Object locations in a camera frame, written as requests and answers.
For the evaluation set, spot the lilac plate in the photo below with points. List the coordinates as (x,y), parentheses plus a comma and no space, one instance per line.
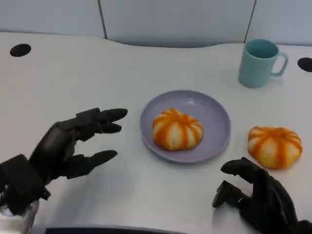
(217,126)

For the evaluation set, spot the dark robot torso edge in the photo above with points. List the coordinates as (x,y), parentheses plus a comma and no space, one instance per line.
(109,230)

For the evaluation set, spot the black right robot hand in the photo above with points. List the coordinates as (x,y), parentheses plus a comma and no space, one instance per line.
(270,204)

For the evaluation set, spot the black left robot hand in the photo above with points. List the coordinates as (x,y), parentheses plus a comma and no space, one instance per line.
(56,148)

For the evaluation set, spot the black round table grommet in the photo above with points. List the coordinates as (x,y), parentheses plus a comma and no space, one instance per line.
(306,64)
(20,50)

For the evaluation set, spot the pale green mug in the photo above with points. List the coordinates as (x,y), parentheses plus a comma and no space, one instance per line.
(256,68)

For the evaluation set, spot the orange white toy bread roll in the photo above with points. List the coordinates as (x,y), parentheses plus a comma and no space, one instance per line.
(275,147)
(178,130)

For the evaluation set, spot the grey desk partition panel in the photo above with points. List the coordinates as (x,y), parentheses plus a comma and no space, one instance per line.
(175,22)
(48,15)
(280,19)

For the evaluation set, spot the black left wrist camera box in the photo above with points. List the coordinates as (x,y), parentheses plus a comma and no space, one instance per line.
(20,182)

